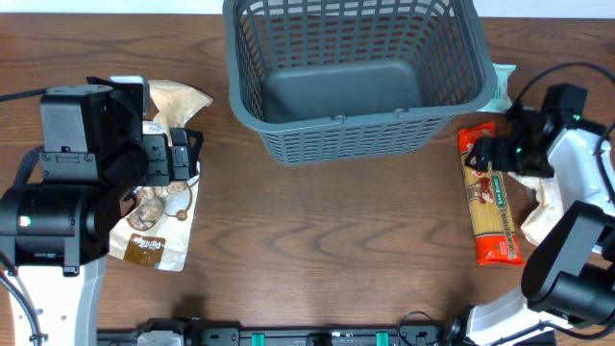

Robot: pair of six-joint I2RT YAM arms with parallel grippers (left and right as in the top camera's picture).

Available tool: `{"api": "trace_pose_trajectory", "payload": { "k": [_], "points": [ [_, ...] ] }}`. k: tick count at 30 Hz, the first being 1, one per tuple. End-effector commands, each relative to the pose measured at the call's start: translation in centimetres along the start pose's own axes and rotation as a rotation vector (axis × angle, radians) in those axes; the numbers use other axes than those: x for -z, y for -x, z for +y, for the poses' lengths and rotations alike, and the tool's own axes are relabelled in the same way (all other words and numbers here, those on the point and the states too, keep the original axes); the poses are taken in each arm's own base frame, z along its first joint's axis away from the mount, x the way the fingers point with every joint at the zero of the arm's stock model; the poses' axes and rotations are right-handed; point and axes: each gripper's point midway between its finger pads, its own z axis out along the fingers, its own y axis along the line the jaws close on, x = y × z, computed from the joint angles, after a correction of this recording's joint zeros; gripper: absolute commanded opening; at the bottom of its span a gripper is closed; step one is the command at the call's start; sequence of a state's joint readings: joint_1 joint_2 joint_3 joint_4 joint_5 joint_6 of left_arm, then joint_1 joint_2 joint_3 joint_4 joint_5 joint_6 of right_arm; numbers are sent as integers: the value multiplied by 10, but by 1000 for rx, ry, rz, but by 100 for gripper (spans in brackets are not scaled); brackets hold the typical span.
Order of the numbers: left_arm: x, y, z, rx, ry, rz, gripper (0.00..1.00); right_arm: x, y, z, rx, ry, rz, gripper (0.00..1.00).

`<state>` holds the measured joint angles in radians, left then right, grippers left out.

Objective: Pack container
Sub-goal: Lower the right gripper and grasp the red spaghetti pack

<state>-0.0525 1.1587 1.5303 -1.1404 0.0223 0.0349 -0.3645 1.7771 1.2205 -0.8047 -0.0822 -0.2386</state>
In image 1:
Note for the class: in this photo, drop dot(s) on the white plastic bag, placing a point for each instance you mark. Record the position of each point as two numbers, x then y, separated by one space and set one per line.
549 210

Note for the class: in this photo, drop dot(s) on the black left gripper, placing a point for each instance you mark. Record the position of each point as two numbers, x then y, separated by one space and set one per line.
156 172

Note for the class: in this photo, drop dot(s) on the beige cookie pouch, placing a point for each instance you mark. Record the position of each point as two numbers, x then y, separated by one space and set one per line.
157 232

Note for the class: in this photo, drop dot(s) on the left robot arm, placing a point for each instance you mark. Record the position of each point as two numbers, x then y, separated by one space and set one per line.
57 217

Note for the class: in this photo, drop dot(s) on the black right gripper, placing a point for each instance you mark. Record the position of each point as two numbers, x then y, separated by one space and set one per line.
481 153

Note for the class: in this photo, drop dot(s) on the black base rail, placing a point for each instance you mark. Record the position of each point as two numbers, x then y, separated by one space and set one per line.
194 332

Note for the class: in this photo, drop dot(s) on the orange spaghetti pasta packet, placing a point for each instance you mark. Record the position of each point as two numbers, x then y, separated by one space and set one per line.
493 227

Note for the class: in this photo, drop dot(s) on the light blue snack packet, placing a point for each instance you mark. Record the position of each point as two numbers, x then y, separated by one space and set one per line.
501 102

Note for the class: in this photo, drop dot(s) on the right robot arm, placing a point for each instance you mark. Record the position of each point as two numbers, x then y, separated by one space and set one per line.
560 290

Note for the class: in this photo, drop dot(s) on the tan powder bag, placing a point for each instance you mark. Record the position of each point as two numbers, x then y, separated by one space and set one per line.
177 103

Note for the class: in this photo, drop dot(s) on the grey plastic slotted basket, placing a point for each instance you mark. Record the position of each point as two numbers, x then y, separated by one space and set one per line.
328 80

